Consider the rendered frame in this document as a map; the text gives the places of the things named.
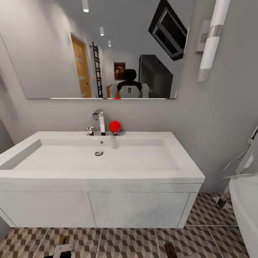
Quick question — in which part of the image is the mousetrap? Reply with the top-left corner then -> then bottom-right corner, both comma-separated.
58,235 -> 70,254
163,242 -> 178,258

